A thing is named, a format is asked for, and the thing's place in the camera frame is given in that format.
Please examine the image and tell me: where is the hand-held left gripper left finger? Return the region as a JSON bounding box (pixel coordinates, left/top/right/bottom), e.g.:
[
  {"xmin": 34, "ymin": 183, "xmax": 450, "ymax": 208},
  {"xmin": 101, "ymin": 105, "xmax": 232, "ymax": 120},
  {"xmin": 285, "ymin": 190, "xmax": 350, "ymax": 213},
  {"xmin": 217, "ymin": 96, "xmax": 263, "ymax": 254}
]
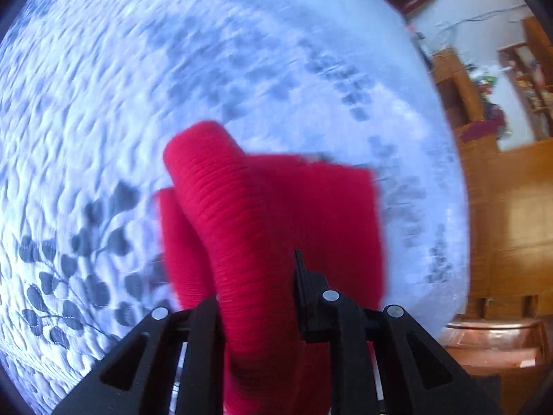
[{"xmin": 52, "ymin": 295, "xmax": 226, "ymax": 415}]

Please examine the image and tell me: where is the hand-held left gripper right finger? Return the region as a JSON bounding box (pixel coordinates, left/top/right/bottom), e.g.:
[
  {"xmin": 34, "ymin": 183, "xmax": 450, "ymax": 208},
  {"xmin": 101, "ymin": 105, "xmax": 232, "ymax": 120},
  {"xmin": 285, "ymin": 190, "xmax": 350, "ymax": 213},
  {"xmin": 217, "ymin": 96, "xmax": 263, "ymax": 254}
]
[{"xmin": 294, "ymin": 248, "xmax": 504, "ymax": 415}]

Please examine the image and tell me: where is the red knit sweater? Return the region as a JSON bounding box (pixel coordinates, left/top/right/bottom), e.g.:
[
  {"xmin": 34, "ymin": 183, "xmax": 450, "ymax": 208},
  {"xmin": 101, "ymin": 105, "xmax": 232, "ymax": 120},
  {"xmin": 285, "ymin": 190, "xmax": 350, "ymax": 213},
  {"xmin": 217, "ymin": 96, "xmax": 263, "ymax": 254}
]
[{"xmin": 153, "ymin": 120, "xmax": 386, "ymax": 415}]

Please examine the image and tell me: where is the wooden dresser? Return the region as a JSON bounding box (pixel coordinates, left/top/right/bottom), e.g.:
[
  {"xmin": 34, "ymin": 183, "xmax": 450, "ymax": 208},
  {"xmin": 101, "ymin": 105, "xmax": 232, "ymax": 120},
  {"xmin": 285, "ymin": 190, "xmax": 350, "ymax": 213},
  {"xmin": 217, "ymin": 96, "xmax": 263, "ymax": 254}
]
[{"xmin": 432, "ymin": 48, "xmax": 553, "ymax": 326}]

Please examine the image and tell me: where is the grey floral quilted bedspread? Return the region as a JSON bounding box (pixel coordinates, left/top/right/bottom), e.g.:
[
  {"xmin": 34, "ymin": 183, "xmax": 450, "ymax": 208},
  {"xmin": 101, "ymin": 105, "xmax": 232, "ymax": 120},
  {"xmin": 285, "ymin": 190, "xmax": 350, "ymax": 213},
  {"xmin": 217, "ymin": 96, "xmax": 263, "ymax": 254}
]
[{"xmin": 0, "ymin": 0, "xmax": 472, "ymax": 412}]

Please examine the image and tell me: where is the magenta cloth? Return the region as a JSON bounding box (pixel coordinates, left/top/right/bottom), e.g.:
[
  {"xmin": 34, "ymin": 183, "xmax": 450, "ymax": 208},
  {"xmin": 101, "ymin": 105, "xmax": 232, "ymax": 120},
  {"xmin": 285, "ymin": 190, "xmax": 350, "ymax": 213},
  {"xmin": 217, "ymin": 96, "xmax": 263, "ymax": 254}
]
[{"xmin": 460, "ymin": 118, "xmax": 505, "ymax": 144}]

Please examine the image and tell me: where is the wooden shelf unit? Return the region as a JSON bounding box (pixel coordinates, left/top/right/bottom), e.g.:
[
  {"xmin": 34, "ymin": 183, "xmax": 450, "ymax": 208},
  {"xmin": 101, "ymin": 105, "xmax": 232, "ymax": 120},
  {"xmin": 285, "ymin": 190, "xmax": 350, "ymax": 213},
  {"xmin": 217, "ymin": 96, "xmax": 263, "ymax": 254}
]
[{"xmin": 497, "ymin": 16, "xmax": 553, "ymax": 144}]

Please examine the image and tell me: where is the wall cable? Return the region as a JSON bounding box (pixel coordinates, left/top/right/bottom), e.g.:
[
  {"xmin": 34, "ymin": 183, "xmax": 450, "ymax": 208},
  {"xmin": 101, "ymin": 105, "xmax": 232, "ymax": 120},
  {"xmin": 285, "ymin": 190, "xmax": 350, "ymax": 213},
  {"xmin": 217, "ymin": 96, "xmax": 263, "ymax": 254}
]
[{"xmin": 435, "ymin": 3, "xmax": 530, "ymax": 32}]

